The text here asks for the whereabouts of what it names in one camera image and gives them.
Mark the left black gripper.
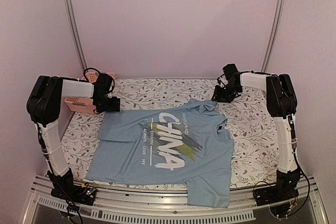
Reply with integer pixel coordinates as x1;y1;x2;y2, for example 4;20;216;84
94;94;120;113

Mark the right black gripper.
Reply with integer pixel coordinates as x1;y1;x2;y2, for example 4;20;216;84
211;83;240;103

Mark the light blue printed t-shirt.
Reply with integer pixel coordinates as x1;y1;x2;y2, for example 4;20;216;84
86;99;234;208

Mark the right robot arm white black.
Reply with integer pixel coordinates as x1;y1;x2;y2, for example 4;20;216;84
212;63;301;201

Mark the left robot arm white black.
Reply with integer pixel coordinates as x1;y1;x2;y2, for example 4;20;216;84
26;73;120;178

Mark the pink plastic basket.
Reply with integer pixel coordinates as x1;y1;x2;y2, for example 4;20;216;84
61;68;115;114

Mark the floral patterned tablecloth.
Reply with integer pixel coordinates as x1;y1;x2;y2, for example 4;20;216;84
61;79;279;189

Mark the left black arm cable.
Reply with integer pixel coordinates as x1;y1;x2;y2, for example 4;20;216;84
83;67;115;96

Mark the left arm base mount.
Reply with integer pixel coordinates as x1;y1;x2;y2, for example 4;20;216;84
51;181;97;206

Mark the aluminium front rail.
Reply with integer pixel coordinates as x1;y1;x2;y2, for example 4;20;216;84
22;174;329;224

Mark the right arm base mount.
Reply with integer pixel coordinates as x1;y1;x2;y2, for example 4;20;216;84
253;181;310;220

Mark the left aluminium frame post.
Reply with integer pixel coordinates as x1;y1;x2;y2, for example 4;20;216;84
64;0;87;71

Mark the aluminium frame post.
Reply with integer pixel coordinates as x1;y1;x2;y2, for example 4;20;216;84
261;0;285;72
64;0;87;71

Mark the right aluminium frame post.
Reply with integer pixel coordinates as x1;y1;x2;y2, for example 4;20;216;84
261;0;285;72

